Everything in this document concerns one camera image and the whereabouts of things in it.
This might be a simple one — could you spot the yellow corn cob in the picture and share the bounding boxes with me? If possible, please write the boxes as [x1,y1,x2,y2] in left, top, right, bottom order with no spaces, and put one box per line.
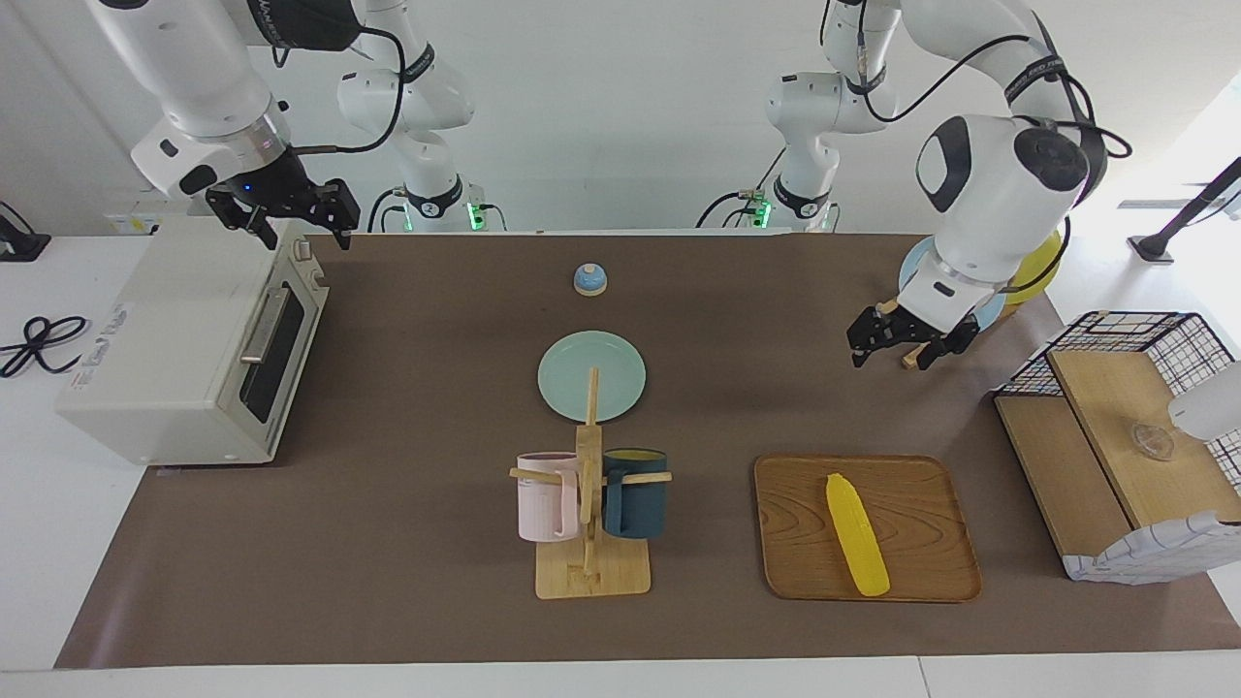
[825,472,891,598]

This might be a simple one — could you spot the wooden mug rack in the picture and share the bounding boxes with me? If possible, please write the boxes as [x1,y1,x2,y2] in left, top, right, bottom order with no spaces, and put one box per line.
[509,366,674,600]

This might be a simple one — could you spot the yellow plate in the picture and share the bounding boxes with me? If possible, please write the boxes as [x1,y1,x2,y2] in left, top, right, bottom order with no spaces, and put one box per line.
[1003,231,1065,306]

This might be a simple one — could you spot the light green plate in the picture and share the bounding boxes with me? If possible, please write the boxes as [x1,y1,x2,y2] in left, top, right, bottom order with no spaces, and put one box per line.
[537,331,648,424]

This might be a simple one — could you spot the small clear glass object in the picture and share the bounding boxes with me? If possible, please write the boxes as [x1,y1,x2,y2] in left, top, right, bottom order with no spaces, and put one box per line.
[1130,422,1176,461]

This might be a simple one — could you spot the glass oven door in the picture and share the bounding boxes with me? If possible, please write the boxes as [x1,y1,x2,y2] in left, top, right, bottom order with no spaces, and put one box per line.
[221,276,329,457]

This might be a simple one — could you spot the black base cable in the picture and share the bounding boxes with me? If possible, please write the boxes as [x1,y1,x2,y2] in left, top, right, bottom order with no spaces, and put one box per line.
[695,148,788,231]
[366,187,410,234]

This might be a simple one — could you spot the wooden serving tray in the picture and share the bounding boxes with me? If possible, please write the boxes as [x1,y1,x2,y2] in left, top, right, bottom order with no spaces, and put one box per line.
[753,454,983,604]

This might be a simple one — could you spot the cream toaster oven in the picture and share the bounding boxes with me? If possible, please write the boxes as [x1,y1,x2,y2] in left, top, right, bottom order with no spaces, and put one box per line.
[55,215,331,468]

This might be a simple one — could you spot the light blue plate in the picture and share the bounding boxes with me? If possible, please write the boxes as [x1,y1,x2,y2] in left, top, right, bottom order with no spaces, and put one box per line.
[898,236,1007,335]

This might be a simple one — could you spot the white checked cloth liner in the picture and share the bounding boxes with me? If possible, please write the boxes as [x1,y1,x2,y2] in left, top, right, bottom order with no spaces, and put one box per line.
[1062,511,1241,585]

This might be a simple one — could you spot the brown table mat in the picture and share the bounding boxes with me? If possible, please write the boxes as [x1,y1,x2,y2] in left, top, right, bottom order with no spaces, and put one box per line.
[53,233,1241,670]

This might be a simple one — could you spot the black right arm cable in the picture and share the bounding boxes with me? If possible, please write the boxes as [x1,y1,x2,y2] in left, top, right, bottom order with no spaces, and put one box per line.
[274,24,406,156]

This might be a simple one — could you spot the coiled black cable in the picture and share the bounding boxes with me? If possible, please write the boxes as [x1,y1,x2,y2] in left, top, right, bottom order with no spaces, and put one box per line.
[0,315,90,379]

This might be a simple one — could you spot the dark blue mug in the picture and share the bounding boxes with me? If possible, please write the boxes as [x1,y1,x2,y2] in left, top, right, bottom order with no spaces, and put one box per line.
[601,447,670,541]

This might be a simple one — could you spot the white rounded blurry object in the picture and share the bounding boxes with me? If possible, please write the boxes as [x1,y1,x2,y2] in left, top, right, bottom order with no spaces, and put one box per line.
[1167,361,1241,443]

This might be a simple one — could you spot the black desk clamp base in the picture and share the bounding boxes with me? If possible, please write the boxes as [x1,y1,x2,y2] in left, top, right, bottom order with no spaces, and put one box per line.
[0,201,51,263]

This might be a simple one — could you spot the wire and wood storage shelf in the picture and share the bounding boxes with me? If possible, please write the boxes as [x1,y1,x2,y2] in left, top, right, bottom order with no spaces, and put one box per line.
[993,310,1241,585]

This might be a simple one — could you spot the wooden plate rack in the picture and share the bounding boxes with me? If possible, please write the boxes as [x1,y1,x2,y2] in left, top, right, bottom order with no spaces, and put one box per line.
[875,299,1019,371]

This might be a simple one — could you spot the pink mug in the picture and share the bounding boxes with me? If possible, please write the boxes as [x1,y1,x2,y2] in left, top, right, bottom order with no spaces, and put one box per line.
[515,452,581,544]

